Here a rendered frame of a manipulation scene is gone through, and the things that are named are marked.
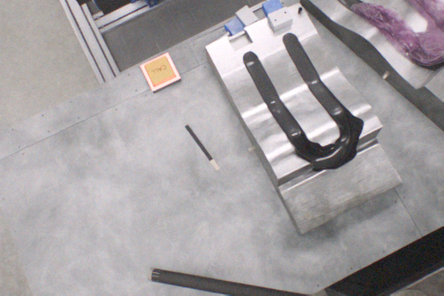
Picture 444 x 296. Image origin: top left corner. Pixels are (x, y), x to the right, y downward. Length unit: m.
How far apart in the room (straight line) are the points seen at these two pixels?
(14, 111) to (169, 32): 0.79
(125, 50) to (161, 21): 0.19
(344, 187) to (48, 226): 0.71
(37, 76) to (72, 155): 1.08
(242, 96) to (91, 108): 0.40
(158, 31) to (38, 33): 0.64
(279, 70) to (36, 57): 1.42
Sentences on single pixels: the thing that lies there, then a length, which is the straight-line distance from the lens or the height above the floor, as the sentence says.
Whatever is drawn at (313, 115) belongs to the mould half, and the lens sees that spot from 1.09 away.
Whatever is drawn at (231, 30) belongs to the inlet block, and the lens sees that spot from 1.24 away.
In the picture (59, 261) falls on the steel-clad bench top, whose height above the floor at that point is 0.80.
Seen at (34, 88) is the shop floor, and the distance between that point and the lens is 2.28.
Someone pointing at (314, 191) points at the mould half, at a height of 0.86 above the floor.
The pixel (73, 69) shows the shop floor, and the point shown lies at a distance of 2.24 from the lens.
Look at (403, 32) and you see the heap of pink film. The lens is 1.22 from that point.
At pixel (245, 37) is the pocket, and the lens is 1.21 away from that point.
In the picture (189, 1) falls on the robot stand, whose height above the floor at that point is 0.21.
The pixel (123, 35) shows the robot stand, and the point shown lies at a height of 0.21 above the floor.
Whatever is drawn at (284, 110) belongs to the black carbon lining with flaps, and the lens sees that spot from 1.12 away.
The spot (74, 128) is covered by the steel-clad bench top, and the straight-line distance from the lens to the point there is 1.27.
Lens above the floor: 1.95
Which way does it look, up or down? 75 degrees down
